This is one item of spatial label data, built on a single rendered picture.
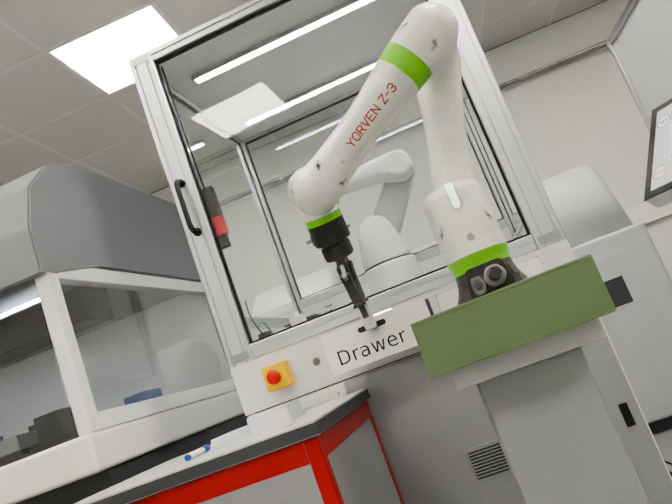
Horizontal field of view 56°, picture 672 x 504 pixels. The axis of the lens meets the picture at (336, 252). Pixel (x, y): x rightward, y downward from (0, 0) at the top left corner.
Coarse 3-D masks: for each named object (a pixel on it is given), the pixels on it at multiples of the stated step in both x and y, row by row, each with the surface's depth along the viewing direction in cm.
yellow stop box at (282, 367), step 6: (270, 366) 180; (276, 366) 179; (282, 366) 179; (288, 366) 182; (264, 372) 180; (282, 372) 179; (288, 372) 180; (264, 378) 180; (282, 378) 179; (288, 378) 178; (270, 384) 179; (276, 384) 179; (282, 384) 178; (288, 384) 178; (270, 390) 179
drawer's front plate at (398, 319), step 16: (416, 304) 162; (400, 320) 162; (416, 320) 161; (336, 336) 166; (352, 336) 165; (368, 336) 164; (384, 336) 163; (336, 352) 165; (352, 352) 164; (384, 352) 162; (336, 368) 165; (352, 368) 164
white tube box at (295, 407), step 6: (294, 402) 155; (276, 408) 147; (294, 408) 154; (300, 408) 156; (294, 414) 153; (300, 414) 155; (252, 420) 149; (252, 426) 149; (258, 426) 148; (252, 432) 149; (258, 432) 148
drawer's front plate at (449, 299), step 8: (520, 264) 170; (528, 264) 170; (536, 264) 170; (528, 272) 170; (536, 272) 169; (456, 288) 173; (440, 296) 174; (448, 296) 174; (456, 296) 173; (440, 304) 174; (448, 304) 173; (456, 304) 173
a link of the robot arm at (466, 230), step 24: (432, 192) 131; (456, 192) 127; (480, 192) 129; (432, 216) 130; (456, 216) 127; (480, 216) 126; (456, 240) 127; (480, 240) 125; (504, 240) 128; (456, 264) 128
